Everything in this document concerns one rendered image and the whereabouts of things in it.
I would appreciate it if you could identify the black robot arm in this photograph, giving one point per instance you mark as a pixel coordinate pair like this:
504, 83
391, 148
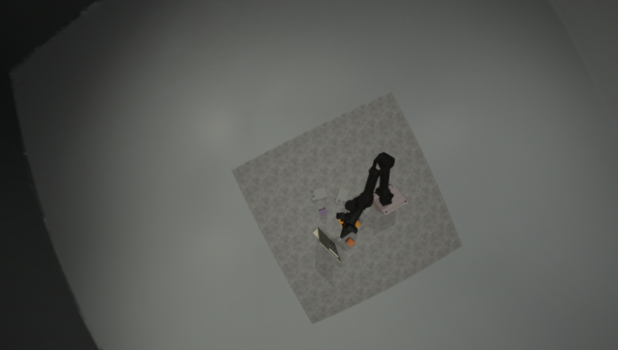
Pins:
365, 200

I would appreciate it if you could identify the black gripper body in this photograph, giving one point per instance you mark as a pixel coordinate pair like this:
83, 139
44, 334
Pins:
350, 224

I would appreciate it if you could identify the orange flat square patch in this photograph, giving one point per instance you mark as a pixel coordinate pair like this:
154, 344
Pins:
356, 224

